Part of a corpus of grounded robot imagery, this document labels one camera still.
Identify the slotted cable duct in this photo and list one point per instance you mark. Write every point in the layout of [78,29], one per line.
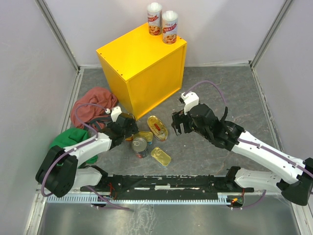
[94,199]

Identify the rectangular gold tin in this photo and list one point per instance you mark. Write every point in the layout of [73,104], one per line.
[161,157]
[148,136]

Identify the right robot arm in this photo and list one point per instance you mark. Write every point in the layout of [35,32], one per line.
[292,176]

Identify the green cloth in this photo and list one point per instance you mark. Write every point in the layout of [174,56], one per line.
[70,137]

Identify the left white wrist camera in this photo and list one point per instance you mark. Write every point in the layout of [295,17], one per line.
[114,112]

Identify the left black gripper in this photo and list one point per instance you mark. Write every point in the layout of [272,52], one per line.
[132,129]

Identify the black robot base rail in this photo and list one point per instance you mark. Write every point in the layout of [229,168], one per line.
[164,187]

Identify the white porridge can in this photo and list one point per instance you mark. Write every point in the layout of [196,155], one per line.
[154,14]
[169,27]

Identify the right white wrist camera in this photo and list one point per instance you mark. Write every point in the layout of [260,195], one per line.
[190,100]

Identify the red cloth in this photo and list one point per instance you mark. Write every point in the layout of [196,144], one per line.
[90,109]

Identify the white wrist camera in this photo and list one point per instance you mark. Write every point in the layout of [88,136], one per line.
[114,112]
[190,100]

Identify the round dark can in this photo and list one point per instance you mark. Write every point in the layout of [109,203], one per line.
[140,147]

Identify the oval gold tin on floor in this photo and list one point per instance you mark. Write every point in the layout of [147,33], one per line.
[157,127]

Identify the oval gold fish tin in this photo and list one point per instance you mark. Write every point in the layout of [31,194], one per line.
[125,115]

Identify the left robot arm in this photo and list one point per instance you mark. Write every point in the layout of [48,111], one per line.
[60,171]

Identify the rectangular gold tin front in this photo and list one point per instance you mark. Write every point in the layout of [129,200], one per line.
[161,157]

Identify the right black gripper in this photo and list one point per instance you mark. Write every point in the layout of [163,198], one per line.
[178,118]

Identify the rectangular gold tin middle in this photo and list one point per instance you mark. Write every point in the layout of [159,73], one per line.
[148,136]

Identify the yellow wooden cabinet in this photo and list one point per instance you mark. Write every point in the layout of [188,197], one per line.
[141,70]

